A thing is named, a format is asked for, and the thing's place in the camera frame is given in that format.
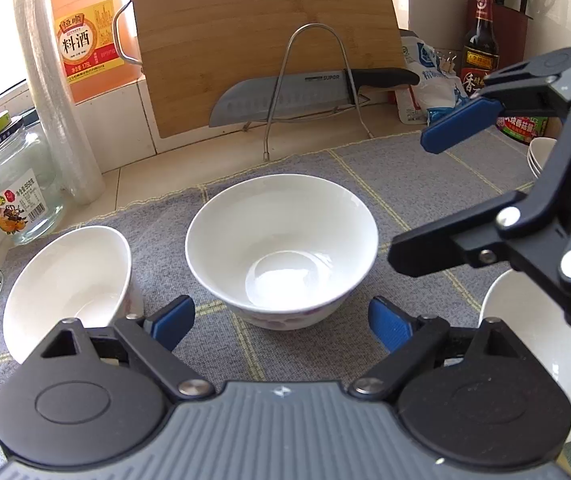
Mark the bamboo cutting board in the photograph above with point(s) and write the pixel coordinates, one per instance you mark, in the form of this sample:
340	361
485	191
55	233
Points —
245	35

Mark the dark red knife block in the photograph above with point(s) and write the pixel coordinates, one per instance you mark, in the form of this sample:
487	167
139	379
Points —
513	25

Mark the clear plastic wrap roll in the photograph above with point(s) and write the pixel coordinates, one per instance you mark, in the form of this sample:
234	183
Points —
55	85

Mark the grey teal checked towel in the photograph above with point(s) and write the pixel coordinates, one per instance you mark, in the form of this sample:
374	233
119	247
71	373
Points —
165	225

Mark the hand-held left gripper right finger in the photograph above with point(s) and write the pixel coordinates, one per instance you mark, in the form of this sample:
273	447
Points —
390	324

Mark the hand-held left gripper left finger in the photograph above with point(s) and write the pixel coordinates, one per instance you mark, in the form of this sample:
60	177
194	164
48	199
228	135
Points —
171	319

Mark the dark vinegar bottle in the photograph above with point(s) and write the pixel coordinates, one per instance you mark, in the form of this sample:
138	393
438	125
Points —
480	45

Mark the glass jar with green lid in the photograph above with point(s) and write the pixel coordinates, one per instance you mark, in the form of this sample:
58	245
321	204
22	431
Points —
15	185

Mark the green lid sauce jar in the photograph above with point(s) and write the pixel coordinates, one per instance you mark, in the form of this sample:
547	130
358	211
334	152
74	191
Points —
525	130

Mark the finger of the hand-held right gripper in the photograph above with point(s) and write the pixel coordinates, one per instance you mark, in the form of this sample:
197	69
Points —
460	125
440	250

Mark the white and blue salt bag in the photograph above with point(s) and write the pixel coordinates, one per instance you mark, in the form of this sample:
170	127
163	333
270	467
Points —
430	85

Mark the white bowl with purple flowers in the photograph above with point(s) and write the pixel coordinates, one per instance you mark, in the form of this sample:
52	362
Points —
65	280
520	320
280	240

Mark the orange cooking wine jug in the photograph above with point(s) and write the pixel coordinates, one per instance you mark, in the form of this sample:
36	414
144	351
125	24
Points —
85	35

